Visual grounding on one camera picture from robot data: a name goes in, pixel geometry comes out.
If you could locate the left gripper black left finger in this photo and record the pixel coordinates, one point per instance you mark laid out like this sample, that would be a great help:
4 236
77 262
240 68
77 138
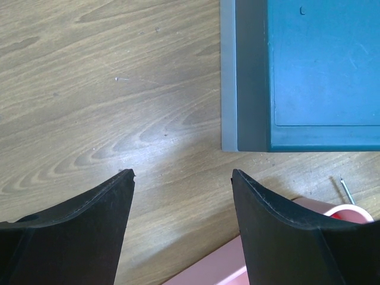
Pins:
78 241

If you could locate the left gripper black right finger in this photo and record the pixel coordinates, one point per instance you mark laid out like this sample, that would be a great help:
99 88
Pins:
286 243

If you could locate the yellow black screwdriver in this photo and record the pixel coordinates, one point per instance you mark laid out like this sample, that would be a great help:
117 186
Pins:
347 191

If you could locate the teal drawer box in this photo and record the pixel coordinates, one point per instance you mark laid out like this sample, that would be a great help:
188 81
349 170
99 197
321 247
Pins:
299 76

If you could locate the red sock top right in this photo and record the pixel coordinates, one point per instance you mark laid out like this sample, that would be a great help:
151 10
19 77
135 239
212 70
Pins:
337 216

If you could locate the pink divided tray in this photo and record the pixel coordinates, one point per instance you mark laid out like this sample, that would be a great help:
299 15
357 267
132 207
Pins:
226 265

